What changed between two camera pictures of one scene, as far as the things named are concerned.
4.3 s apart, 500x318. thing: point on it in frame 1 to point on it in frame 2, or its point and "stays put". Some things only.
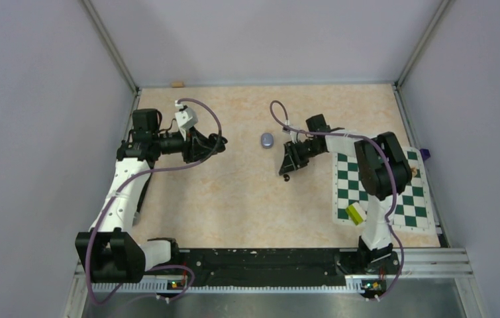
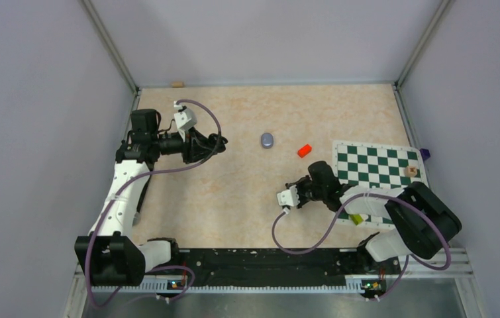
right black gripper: x=292 y=159 to x=299 y=183
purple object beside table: x=425 y=154 stays put
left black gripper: x=192 y=147 stays put
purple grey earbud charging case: x=267 y=140 stays put
